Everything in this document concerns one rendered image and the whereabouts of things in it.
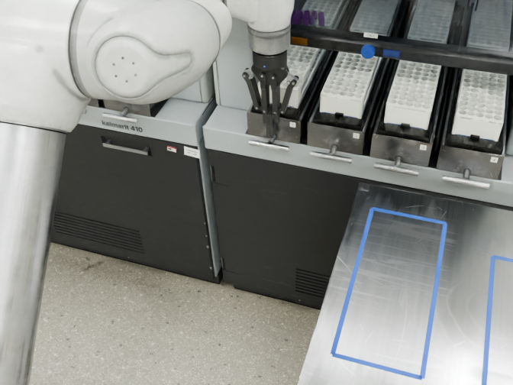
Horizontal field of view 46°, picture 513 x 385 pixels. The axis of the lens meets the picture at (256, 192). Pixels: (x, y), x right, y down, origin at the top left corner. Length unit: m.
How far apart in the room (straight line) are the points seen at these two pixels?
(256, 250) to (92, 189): 0.54
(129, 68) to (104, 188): 1.25
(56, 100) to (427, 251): 0.71
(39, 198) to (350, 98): 0.84
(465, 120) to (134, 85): 0.89
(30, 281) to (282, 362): 1.26
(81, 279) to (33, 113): 1.53
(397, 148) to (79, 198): 1.04
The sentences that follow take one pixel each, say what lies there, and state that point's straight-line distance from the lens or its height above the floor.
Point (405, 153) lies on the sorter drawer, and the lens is 1.44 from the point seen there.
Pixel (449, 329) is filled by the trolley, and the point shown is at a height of 0.82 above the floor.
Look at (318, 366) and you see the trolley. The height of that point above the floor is 0.82.
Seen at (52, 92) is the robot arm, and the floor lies 1.28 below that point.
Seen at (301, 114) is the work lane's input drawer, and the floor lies 0.80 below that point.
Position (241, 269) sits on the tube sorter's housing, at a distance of 1.92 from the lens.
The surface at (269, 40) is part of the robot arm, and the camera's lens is 1.28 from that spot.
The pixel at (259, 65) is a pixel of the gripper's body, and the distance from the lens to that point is 1.33.
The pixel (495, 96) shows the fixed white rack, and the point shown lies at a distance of 1.49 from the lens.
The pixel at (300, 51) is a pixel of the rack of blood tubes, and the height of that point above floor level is 0.87.
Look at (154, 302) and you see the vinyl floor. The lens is 2.12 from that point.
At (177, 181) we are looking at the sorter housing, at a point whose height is 0.52.
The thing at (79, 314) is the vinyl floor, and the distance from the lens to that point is 2.16.
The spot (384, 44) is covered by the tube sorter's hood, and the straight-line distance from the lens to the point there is 1.37.
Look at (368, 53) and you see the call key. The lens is 1.37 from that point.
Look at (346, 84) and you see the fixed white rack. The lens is 1.48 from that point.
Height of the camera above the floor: 1.68
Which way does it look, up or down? 44 degrees down
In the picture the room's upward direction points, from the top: 3 degrees counter-clockwise
